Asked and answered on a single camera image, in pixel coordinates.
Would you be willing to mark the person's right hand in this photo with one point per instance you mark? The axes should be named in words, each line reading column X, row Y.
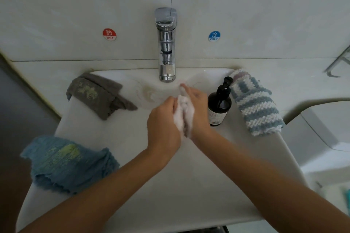
column 199, row 112

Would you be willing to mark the person's left hand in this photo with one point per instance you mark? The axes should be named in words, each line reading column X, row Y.
column 164, row 129

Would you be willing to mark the brown cloth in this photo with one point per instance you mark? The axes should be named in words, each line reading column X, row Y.
column 183, row 112

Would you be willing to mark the pink white striped cloth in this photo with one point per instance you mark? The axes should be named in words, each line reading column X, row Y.
column 239, row 72

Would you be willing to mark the white ceramic sink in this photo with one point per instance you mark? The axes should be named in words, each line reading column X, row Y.
column 186, row 192

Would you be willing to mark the blue stained cloth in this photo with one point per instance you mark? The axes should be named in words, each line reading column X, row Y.
column 68, row 164

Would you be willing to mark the person's right forearm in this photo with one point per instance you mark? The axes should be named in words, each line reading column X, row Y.
column 279, row 186

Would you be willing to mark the person's left forearm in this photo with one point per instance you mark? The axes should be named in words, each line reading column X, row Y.
column 87, row 200

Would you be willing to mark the black pump soap bottle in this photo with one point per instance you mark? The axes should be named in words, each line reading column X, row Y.
column 219, row 107

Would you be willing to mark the chrome faucet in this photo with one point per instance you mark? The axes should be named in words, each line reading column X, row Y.
column 166, row 44

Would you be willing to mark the blue round sticker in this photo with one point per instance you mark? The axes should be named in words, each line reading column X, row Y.
column 214, row 35

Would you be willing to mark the gray patterned trousers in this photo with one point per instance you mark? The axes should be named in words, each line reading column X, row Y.
column 202, row 229

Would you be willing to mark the red round sticker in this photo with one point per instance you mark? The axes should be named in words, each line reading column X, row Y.
column 109, row 34

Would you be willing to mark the white toilet tank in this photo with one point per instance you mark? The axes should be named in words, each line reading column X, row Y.
column 325, row 140

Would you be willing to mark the white toilet lid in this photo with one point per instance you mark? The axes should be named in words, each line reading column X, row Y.
column 336, row 205

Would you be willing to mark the teal tube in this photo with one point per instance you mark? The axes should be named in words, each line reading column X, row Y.
column 348, row 200

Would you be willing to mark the metal wall shelf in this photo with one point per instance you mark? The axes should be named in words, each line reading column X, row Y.
column 339, row 65

